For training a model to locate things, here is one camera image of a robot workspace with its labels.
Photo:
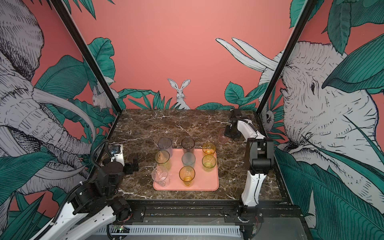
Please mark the tall yellow tumbler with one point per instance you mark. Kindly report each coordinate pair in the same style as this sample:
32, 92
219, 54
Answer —
187, 175

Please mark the tall light green tumbler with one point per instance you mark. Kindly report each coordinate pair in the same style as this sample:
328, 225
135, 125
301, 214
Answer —
162, 158

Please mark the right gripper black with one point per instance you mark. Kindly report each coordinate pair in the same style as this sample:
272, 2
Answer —
227, 133

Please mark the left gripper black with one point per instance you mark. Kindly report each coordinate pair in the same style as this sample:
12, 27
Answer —
130, 169

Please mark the pink clear tumbler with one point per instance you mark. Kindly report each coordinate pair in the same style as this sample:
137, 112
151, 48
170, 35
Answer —
222, 139

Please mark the pink plastic tray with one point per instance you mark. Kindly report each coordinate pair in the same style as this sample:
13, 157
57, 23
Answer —
203, 181

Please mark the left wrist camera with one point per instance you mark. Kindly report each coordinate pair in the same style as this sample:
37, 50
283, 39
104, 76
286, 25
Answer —
116, 150

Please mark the black frame post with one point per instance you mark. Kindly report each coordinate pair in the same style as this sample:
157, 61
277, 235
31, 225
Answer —
302, 21
84, 49

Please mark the short yellow tumbler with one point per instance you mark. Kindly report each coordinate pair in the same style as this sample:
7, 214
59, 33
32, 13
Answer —
209, 148

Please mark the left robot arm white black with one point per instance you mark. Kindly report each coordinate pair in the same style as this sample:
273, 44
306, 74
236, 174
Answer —
91, 205

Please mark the right black frame post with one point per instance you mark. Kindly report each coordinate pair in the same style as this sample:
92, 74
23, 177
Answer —
302, 21

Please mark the white perforated strip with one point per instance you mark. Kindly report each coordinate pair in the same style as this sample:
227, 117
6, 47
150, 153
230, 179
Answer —
168, 230

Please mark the tall dark grey tumbler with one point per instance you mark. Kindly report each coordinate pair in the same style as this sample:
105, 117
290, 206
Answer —
188, 145

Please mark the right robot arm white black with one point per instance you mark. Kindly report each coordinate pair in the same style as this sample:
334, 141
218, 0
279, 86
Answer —
258, 161

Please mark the teal frosted tumbler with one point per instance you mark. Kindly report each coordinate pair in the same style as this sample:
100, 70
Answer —
188, 159

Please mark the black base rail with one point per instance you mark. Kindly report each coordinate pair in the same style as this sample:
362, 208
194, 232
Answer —
232, 211

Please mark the left black frame post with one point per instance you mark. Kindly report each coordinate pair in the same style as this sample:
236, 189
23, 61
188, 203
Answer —
84, 49

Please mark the tall blue-grey clear tumbler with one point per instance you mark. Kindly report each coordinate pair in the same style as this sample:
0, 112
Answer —
166, 144

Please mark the short green tumbler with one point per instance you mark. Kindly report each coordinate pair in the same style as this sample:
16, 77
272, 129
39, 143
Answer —
209, 162

